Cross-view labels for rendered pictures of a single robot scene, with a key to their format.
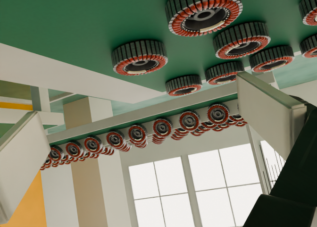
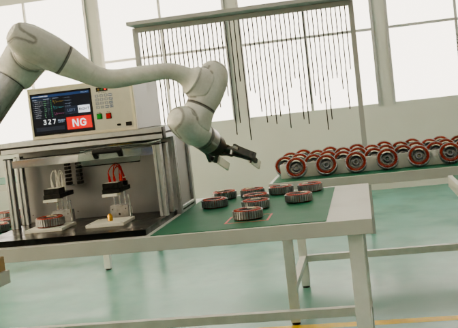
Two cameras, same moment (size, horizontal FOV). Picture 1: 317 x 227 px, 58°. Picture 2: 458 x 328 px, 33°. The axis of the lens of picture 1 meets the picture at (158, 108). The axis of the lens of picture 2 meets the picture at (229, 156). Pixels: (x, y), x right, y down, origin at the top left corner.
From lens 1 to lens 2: 272 cm
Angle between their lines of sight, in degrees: 34
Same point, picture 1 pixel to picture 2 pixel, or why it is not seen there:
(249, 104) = (225, 164)
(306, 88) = not seen: hidden behind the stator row
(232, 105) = (313, 170)
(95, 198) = not seen: outside the picture
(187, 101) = (347, 181)
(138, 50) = (291, 198)
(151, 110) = (387, 177)
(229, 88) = not seen: hidden behind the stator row
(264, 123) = (223, 161)
